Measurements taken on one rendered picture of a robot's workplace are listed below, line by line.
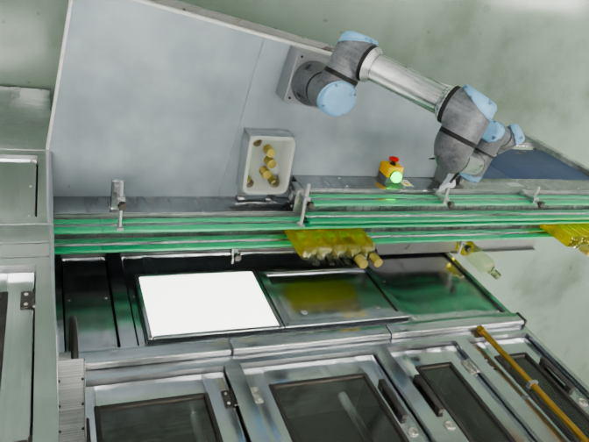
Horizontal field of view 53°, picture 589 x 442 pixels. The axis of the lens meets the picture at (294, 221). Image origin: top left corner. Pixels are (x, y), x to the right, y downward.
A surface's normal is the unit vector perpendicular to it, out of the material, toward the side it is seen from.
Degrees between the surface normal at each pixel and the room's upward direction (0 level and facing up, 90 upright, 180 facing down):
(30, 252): 90
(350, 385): 90
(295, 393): 90
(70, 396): 29
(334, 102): 4
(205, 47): 0
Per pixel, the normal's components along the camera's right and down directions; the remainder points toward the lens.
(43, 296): 0.18, -0.87
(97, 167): 0.34, 0.48
